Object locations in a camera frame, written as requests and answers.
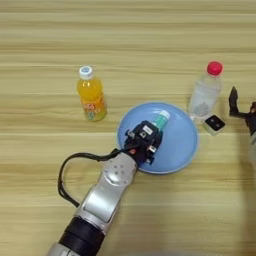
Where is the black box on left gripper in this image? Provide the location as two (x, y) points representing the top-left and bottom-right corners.
(134, 119), (160, 144)

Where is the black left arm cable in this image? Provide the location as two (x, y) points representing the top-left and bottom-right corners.
(57, 148), (126, 209)

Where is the blue round plate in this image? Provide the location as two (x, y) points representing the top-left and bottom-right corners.
(116, 101), (200, 175)

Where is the orange juice bottle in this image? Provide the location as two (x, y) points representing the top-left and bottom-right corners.
(76, 65), (108, 122)

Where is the white green glue stick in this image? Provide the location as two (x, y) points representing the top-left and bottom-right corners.
(151, 109), (171, 133)

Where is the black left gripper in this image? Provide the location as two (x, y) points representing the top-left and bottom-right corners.
(123, 129), (158, 166)

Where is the small black white cube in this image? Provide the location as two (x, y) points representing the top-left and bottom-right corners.
(203, 114), (227, 136)

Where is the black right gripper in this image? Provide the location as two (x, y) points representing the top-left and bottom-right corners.
(228, 86), (256, 135)

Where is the clear bottle red cap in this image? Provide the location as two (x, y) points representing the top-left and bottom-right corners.
(187, 60), (224, 125)

